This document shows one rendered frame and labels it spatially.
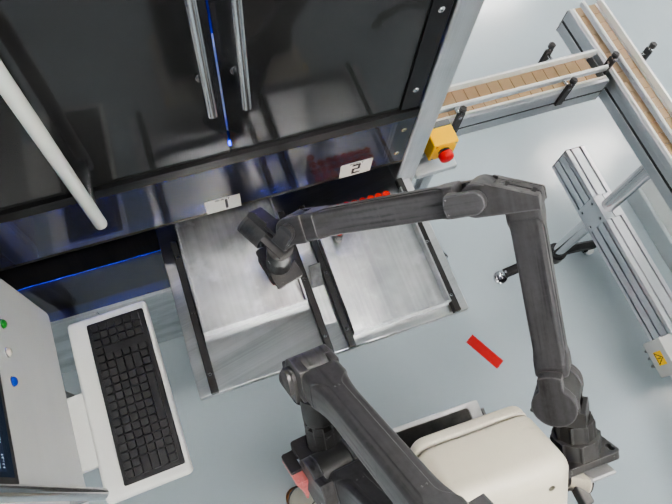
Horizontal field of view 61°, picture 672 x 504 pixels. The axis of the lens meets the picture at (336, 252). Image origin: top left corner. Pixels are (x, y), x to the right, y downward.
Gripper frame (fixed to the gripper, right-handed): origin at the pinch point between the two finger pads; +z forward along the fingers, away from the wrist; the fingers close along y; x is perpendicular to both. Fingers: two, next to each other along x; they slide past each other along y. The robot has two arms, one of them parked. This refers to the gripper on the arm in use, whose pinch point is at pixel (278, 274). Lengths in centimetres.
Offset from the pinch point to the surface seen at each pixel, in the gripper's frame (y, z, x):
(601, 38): 14, 3, -125
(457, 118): 13, 2, -66
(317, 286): -6.0, 7.8, -8.2
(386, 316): -21.9, 6.7, -18.5
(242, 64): 18, -57, -3
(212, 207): 21.3, -3.7, 5.3
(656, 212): -42, 84, -173
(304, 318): -11.3, 7.7, -1.0
